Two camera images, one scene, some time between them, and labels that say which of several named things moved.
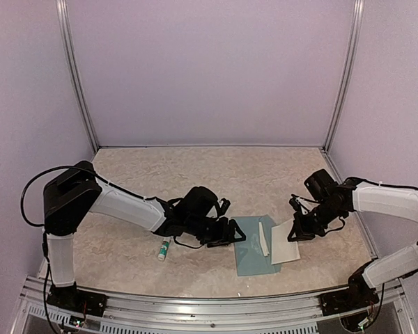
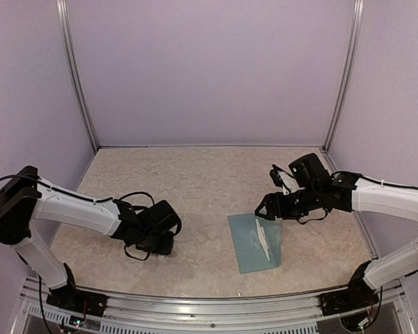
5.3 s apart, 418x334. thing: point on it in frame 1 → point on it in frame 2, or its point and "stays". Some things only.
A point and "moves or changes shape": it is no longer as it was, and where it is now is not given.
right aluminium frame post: (346, 74) stays
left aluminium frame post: (67, 26) stays
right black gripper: (301, 225) → (279, 211)
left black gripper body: (213, 236) → (155, 245)
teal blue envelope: (249, 254) moves or changes shape
